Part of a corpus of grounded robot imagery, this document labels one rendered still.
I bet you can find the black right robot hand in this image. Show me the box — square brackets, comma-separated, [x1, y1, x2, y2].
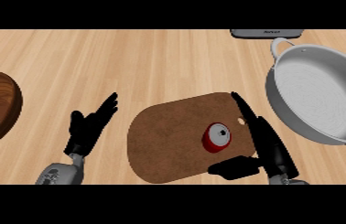
[207, 91, 300, 181]

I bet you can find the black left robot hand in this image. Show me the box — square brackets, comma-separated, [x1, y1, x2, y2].
[62, 91, 120, 157]

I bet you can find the red can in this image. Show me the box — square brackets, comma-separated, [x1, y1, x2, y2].
[199, 122, 233, 154]

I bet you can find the brown wooden cutting board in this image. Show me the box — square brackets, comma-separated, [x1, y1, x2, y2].
[125, 91, 260, 185]

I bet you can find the grey metal pot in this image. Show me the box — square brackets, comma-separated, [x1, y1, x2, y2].
[264, 37, 346, 146]

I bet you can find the dark wooden round bowl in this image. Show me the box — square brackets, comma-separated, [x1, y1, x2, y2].
[0, 71, 23, 141]

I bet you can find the grey appliance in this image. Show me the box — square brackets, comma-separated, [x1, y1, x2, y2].
[227, 28, 304, 40]

